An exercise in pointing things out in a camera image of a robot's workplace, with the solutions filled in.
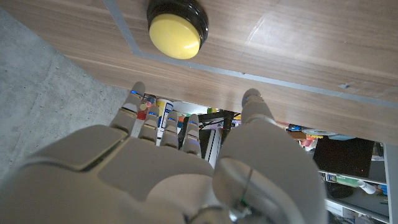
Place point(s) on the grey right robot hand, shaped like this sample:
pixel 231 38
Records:
pixel 140 174

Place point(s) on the yellow button with black base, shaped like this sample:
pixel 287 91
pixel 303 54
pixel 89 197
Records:
pixel 174 37

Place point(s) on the white canister with blue label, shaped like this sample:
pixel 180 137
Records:
pixel 164 107

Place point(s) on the clear glass with small items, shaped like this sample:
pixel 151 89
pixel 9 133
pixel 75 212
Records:
pixel 150 101

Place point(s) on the grey tape outline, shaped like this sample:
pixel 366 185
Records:
pixel 217 71

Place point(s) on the white roll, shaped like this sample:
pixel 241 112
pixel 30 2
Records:
pixel 367 187

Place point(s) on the white shelf unit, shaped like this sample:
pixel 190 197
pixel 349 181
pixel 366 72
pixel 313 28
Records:
pixel 391 174

